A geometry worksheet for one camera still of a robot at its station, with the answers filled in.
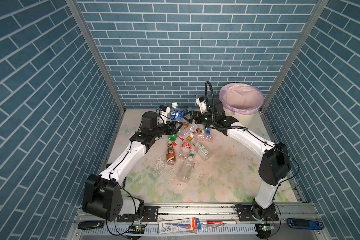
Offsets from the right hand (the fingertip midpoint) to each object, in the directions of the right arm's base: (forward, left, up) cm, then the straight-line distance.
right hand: (186, 114), depth 82 cm
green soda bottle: (-1, +9, -22) cm, 23 cm away
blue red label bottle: (+8, -14, -23) cm, 28 cm away
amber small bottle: (+7, -8, -23) cm, 26 cm away
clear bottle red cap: (+2, +1, -19) cm, 19 cm away
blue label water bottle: (-3, +5, +4) cm, 7 cm away
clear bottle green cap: (-20, -1, -27) cm, 34 cm away
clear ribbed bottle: (+3, -11, -25) cm, 28 cm away
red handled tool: (-46, -17, -26) cm, 56 cm away
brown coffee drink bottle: (-14, +8, -22) cm, 27 cm away
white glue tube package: (-48, 0, -25) cm, 55 cm away
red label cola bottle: (-8, 0, -25) cm, 26 cm away
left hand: (-6, +3, -1) cm, 7 cm away
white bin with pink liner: (+26, -37, -10) cm, 46 cm away
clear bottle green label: (-12, -12, -21) cm, 26 cm away
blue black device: (-43, -59, -25) cm, 77 cm away
